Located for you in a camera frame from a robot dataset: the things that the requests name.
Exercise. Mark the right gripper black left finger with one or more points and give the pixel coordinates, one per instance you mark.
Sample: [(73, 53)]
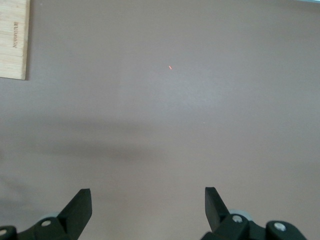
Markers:
[(72, 215)]

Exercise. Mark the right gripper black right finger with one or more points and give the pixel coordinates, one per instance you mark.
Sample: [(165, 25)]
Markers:
[(217, 215)]

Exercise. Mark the bamboo cutting board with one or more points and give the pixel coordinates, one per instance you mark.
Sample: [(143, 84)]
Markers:
[(12, 37)]

